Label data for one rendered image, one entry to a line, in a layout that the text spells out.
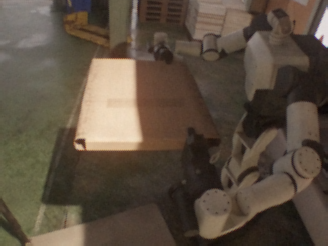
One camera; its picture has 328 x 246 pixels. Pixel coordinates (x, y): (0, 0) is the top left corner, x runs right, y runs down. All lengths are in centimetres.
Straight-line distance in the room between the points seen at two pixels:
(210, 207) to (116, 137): 30
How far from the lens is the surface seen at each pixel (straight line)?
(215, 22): 460
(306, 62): 91
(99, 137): 63
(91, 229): 159
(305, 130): 68
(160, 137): 64
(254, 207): 56
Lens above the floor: 164
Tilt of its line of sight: 38 degrees down
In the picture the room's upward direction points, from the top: 9 degrees clockwise
